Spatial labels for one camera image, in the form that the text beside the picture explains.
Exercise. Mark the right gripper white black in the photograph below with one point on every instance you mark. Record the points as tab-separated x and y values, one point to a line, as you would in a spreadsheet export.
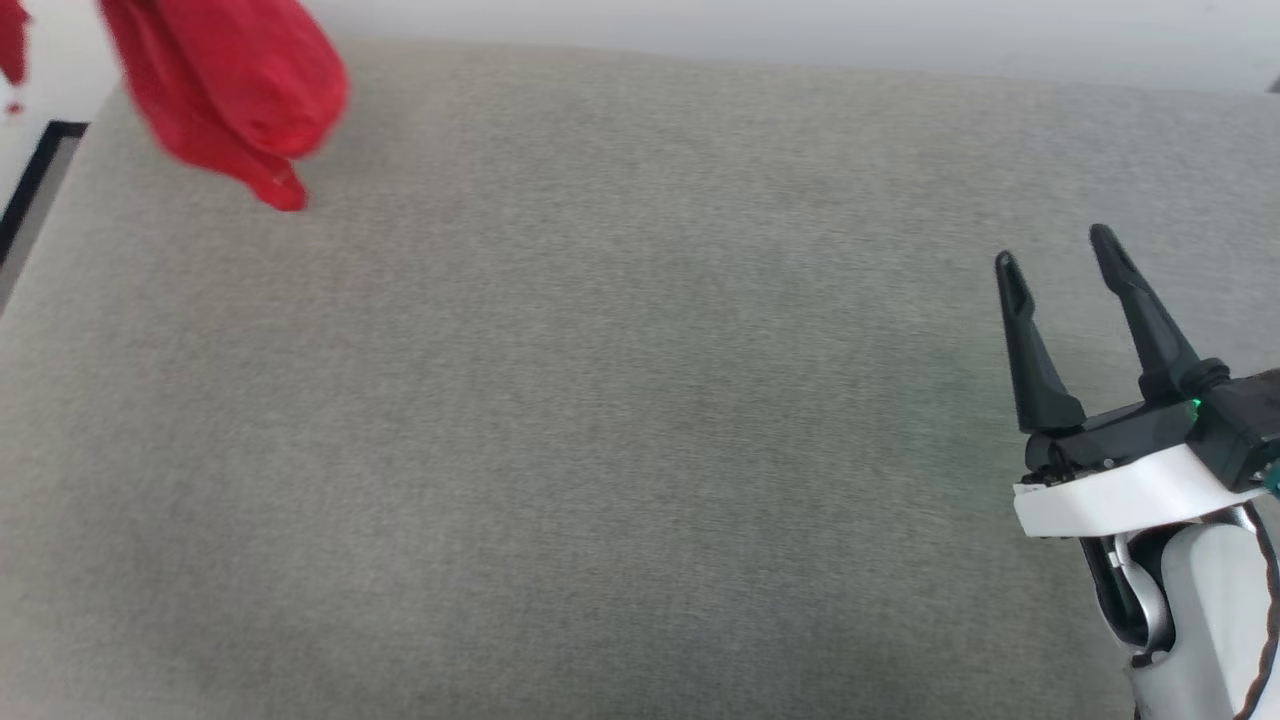
1110	495

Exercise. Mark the red garment with white trim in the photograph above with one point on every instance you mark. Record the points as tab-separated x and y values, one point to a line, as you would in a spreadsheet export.
230	80

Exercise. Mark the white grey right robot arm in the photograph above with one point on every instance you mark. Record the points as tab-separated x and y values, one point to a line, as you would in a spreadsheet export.
1205	610

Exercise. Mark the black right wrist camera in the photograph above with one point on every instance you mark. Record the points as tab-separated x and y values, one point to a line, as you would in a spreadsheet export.
1240	425

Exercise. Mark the black frame strip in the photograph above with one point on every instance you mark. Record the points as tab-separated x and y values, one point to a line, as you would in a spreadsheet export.
40	175

